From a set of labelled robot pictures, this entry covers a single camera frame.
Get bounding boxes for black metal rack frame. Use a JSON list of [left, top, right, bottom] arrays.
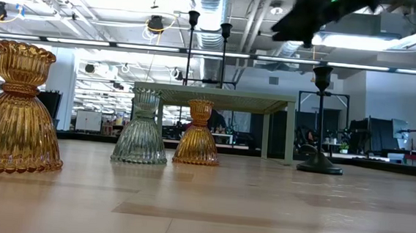
[[297, 89, 352, 118]]

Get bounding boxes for medium black candlestick holder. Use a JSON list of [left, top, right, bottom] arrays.
[[215, 22, 234, 90]]

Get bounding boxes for black aluminium table frame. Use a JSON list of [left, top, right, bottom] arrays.
[[53, 130, 416, 180]]

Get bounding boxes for amber ribbed glass candle holder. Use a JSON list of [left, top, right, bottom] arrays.
[[171, 97, 224, 167], [0, 39, 72, 180]]

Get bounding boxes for person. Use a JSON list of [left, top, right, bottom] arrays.
[[207, 108, 229, 133]]

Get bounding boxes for clear ribbed glass candle holder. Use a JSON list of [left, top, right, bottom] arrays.
[[109, 85, 173, 166]]

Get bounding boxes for mint green perforated metal shelf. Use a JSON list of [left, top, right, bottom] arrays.
[[128, 81, 299, 166]]

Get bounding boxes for white cabinet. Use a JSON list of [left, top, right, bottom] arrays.
[[74, 109, 104, 133]]

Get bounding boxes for short black candlestick holder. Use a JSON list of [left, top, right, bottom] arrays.
[[295, 64, 352, 177]]

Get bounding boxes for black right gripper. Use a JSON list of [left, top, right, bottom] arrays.
[[270, 0, 344, 51]]

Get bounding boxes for tall black candlestick holder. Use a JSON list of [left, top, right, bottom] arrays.
[[182, 10, 201, 87]]

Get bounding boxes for silver ribbed ventilation duct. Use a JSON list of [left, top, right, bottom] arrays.
[[187, 0, 235, 83]]

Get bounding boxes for black standing screen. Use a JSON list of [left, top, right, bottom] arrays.
[[34, 89, 64, 130]]

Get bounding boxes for dark desk monitor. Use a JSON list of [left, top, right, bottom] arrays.
[[346, 115, 411, 155]]

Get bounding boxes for long horizontal light bar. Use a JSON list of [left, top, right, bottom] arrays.
[[0, 32, 416, 76]]

